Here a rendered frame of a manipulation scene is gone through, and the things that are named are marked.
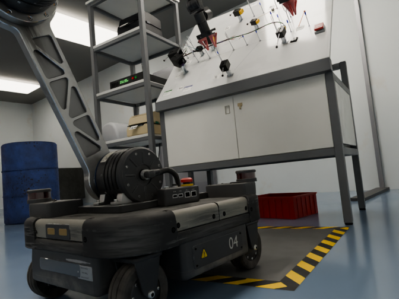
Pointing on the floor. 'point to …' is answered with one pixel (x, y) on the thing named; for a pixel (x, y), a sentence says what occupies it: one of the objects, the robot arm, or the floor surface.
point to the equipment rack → (135, 90)
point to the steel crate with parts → (71, 183)
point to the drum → (27, 175)
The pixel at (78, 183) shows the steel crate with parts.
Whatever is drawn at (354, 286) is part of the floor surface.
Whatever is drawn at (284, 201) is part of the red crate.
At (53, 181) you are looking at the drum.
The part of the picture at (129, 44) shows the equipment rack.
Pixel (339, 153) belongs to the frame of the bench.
